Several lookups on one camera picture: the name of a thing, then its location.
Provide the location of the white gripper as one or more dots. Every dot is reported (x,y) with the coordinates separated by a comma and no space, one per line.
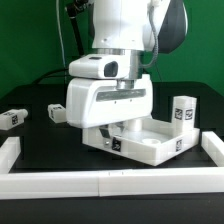
(91,103)

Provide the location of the white square table top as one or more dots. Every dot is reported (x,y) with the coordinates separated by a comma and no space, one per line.
(153,145)

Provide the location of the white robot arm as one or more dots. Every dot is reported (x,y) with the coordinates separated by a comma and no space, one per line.
(137,29)

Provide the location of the white U-shaped fence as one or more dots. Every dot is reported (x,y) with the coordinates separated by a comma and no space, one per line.
(102,183)

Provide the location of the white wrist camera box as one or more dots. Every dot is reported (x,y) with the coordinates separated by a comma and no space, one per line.
(100,66)

